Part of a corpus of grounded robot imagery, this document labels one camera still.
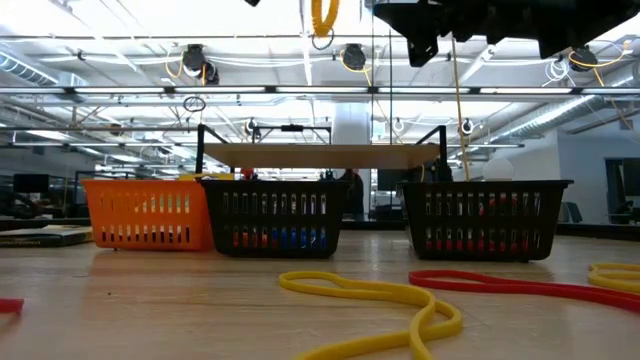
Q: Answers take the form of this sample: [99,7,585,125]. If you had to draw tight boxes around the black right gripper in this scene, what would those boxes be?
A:
[372,0,640,69]

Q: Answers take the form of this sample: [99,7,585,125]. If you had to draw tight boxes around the yellow spiral coil keychain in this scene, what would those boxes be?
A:
[310,0,342,52]

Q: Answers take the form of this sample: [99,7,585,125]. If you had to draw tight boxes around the yellow crayon box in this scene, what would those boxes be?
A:
[178,172,236,182]

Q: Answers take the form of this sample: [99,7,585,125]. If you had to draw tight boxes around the black plastic slotted basket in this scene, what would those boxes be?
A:
[198,178,351,260]
[396,179,575,263]

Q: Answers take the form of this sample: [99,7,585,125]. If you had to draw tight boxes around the red spiral coil keychain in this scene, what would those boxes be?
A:
[230,227,269,250]

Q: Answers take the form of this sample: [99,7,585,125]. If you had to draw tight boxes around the orange plastic slotted basket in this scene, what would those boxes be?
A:
[81,178,215,253]

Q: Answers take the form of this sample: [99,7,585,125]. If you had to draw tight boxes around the book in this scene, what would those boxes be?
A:
[0,224,95,249]

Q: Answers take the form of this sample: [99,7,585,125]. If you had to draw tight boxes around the yellow rubber band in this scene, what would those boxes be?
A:
[277,270,464,360]
[588,262,640,295]

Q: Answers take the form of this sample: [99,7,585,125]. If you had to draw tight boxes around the white bulb desk lamp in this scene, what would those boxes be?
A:
[481,158,515,183]

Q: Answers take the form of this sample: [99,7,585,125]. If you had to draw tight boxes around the grey office chair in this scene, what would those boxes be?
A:
[558,201,584,225]

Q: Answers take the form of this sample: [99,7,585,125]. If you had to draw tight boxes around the wooden shelf riser black legs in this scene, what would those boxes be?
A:
[193,123,450,184]

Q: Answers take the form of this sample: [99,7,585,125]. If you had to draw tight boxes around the person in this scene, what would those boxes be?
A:
[343,168,366,222]

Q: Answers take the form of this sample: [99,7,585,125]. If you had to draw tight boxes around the black computer monitor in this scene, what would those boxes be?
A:
[12,173,51,195]

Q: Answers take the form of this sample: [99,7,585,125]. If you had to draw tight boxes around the yellow hanging cable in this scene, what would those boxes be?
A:
[447,37,472,182]

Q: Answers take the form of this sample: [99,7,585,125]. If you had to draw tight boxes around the black ceiling cord reel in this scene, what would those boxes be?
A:
[181,43,221,86]
[341,43,368,72]
[568,45,599,73]

